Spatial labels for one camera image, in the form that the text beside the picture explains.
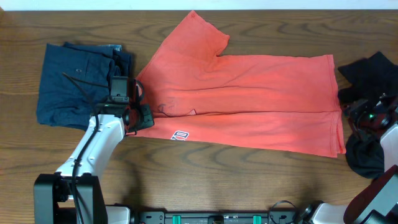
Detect red t-shirt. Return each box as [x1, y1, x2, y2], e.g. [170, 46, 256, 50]
[137, 12, 346, 157]

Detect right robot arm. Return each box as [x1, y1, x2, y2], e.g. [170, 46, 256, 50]
[300, 96, 397, 223]

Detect black garment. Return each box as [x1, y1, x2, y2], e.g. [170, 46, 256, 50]
[338, 52, 397, 179]

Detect folded navy blue pants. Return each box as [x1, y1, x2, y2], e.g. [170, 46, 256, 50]
[36, 42, 134, 130]

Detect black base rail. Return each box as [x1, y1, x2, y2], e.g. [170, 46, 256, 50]
[129, 200, 313, 224]

